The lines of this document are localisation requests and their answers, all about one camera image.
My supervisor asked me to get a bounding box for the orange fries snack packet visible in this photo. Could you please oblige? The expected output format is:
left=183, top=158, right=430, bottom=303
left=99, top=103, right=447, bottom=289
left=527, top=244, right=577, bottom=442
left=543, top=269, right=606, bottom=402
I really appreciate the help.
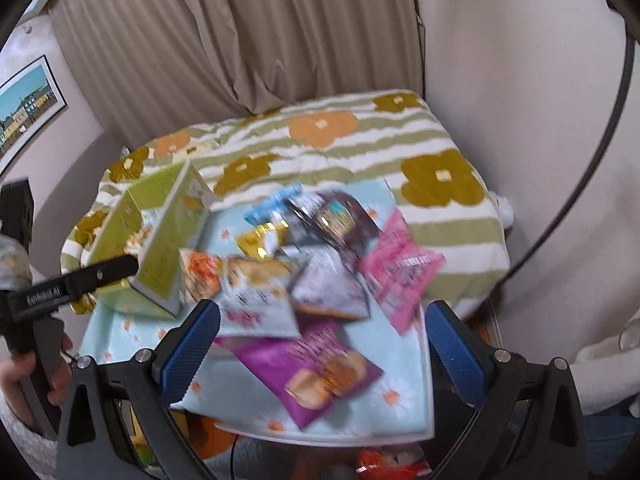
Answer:
left=179, top=249, right=224, bottom=307

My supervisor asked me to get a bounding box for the person's left hand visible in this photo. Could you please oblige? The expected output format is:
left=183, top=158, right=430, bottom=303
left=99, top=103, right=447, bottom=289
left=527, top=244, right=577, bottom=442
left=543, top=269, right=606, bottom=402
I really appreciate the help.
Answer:
left=0, top=332, right=74, bottom=411

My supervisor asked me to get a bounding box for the white fleece cloth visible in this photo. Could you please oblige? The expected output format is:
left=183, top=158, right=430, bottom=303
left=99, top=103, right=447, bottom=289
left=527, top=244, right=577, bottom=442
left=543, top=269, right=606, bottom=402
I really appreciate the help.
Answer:
left=570, top=310, right=640, bottom=417

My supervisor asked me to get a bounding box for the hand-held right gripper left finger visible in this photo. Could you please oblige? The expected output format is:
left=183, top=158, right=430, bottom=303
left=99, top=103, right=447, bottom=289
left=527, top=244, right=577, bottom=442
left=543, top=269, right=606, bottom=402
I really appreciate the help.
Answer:
left=55, top=299, right=222, bottom=480

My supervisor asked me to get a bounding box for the white fluffy item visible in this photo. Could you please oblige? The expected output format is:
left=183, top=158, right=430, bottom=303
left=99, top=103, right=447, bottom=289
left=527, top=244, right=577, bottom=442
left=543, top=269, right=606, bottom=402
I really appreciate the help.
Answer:
left=492, top=192, right=516, bottom=232

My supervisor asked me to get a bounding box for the green cardboard box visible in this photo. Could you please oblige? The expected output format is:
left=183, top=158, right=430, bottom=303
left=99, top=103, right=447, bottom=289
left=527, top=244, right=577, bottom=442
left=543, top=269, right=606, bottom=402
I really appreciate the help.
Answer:
left=92, top=160, right=213, bottom=318

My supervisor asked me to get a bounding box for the red snack packet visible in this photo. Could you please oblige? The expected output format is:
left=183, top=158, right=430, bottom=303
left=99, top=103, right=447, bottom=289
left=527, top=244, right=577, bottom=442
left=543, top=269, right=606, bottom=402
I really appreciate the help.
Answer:
left=356, top=449, right=432, bottom=480

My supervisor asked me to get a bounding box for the striped floral blanket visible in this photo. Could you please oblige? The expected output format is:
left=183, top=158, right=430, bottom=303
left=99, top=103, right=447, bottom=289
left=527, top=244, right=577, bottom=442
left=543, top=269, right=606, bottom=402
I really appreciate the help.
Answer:
left=60, top=89, right=511, bottom=321

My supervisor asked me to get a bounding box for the blue snack packet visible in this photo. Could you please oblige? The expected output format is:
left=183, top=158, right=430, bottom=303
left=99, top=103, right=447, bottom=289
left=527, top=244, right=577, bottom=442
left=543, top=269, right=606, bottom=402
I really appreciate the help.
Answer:
left=243, top=184, right=306, bottom=233

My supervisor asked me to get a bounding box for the daisy print tablecloth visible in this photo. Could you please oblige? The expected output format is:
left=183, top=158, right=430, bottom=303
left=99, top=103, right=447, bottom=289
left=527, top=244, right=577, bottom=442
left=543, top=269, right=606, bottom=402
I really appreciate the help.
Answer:
left=80, top=177, right=436, bottom=446

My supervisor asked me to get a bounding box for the crumpled gold foil packet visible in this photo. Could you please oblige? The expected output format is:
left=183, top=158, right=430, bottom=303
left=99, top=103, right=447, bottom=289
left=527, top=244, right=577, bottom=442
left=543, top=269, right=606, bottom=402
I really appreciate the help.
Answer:
left=70, top=280, right=126, bottom=315

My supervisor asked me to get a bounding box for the beige curtain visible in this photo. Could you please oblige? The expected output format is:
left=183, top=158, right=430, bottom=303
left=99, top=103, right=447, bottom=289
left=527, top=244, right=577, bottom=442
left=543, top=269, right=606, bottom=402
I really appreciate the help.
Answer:
left=50, top=0, right=426, bottom=146

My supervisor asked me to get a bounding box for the person's left forearm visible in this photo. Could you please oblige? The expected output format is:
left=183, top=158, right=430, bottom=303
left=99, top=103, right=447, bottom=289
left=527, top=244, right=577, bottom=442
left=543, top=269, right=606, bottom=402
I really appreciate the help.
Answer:
left=0, top=397, right=60, bottom=477

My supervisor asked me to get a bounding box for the gold snack packet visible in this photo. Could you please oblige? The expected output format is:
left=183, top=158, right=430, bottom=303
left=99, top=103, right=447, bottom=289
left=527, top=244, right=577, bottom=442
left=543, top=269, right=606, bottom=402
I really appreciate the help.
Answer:
left=235, top=224, right=289, bottom=262

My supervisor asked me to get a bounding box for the grey white snack packet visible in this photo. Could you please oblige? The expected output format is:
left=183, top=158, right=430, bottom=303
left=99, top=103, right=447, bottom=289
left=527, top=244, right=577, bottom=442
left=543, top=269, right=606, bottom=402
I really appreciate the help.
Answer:
left=290, top=249, right=372, bottom=322

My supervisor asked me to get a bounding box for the pink snack packet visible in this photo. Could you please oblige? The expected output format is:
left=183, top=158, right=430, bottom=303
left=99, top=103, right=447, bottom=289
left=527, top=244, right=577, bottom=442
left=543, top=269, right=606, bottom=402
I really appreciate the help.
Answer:
left=357, top=210, right=446, bottom=336

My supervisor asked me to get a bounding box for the dark brown snack packet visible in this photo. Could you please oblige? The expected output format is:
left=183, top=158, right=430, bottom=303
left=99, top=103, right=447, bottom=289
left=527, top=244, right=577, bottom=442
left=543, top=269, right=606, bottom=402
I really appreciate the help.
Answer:
left=300, top=190, right=382, bottom=272

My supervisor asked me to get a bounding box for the black cable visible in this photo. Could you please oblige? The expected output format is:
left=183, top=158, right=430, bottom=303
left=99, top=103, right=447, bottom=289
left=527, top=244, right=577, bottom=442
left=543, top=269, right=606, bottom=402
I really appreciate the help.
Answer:
left=507, top=35, right=638, bottom=281

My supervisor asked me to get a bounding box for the framed wall picture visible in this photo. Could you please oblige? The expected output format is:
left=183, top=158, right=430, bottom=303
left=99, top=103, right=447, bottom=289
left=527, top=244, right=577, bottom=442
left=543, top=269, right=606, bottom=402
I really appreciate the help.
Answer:
left=0, top=54, right=68, bottom=176

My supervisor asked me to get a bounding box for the white chips packet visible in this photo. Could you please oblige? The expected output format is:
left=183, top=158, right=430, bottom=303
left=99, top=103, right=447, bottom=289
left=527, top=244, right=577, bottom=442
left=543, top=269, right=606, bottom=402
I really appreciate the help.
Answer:
left=220, top=255, right=302, bottom=339

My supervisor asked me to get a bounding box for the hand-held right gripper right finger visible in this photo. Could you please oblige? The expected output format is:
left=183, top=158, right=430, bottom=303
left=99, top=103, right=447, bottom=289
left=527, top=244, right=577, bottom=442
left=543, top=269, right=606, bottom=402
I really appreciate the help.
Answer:
left=425, top=300, right=588, bottom=480

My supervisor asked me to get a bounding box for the purple snack packet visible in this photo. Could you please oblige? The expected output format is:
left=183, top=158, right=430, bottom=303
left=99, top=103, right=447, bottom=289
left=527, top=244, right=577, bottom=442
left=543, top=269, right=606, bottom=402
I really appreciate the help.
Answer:
left=225, top=317, right=386, bottom=431

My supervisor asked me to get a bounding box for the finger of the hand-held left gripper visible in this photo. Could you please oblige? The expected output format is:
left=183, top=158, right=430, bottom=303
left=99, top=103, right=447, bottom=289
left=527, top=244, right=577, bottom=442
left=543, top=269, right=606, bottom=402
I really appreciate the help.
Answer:
left=62, top=254, right=140, bottom=303

